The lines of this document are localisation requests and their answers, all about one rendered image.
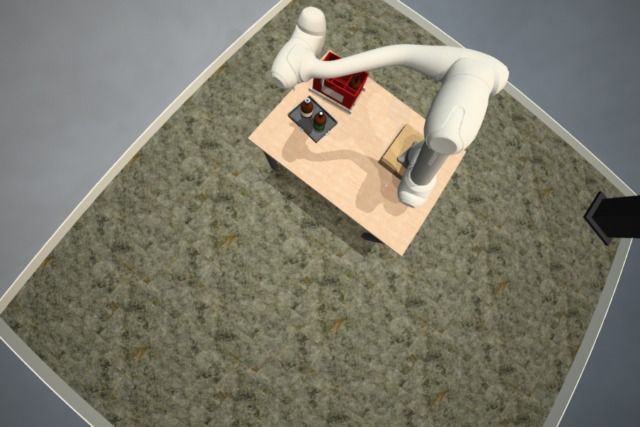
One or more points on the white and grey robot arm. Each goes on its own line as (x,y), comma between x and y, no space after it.
(468,79)

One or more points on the brown bottle with white and blue cap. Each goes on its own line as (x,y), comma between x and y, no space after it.
(306,108)

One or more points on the red divided crate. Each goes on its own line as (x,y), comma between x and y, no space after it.
(337,89)

